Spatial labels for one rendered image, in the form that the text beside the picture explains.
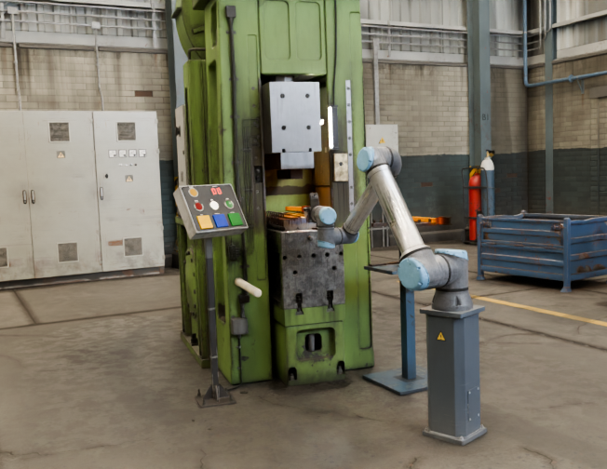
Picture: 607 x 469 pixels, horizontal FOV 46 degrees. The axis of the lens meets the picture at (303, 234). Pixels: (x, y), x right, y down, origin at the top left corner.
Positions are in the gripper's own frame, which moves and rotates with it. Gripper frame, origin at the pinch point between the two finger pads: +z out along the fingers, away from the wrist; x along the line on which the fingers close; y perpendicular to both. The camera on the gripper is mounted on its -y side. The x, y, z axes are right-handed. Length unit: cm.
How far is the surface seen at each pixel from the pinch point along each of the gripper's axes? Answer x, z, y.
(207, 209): -59, -12, -3
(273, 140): -16.0, 7.9, -39.3
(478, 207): 472, 587, 58
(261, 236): -22.4, 21.4, 16.9
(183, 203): -72, -13, -7
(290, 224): -7.9, 7.2, 9.6
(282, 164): -11.2, 7.7, -25.4
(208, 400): -63, -4, 103
